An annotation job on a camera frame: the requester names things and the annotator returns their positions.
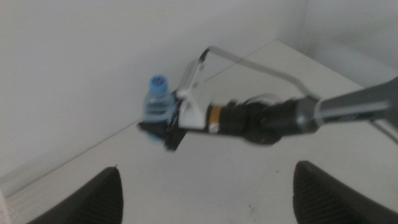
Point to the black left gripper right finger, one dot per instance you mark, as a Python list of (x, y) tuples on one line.
[(320, 199)]

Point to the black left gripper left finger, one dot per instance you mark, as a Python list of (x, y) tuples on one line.
[(99, 202)]

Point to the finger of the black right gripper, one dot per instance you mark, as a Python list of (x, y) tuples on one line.
[(154, 130)]

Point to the clear water bottle blue cap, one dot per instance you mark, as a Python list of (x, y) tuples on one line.
[(157, 102)]

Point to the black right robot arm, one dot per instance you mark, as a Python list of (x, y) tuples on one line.
[(264, 124)]

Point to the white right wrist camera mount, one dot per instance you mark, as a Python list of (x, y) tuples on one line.
[(194, 115)]

